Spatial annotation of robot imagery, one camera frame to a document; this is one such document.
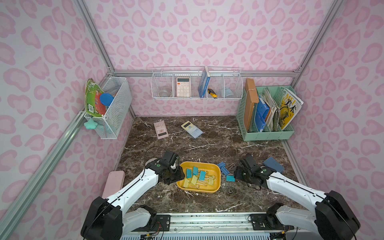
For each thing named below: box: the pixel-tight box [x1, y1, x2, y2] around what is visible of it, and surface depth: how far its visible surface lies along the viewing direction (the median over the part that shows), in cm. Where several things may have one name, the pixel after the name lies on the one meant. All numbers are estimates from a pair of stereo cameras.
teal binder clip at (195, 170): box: [193, 166, 199, 176], surface depth 92 cm
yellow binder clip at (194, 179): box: [191, 175, 198, 185], surface depth 87 cm
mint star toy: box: [84, 117, 98, 130], surface depth 64 cm
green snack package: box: [84, 78, 107, 118], surface depth 72 cm
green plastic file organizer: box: [236, 85, 297, 141], surface depth 102 cm
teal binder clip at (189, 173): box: [186, 168, 193, 179], surface depth 90 cm
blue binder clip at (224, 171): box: [220, 167, 231, 176], surface depth 90 cm
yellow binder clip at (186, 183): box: [183, 177, 190, 188], surface depth 86 cm
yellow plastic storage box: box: [176, 161, 221, 194], surface depth 88 cm
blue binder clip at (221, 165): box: [217, 161, 226, 169], surface depth 94 cm
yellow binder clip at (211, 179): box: [208, 175, 216, 186], surface depth 87 cm
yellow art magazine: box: [279, 87, 304, 130], surface depth 100 cm
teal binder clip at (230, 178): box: [226, 175, 236, 182], surface depth 89 cm
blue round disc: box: [100, 93, 114, 107], surface depth 77 cm
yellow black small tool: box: [207, 89, 218, 99], surface depth 94 cm
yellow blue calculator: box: [180, 120, 204, 139], surface depth 112 cm
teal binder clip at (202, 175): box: [199, 170, 207, 181], surface depth 90 cm
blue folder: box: [255, 96, 270, 133], surface depth 99 cm
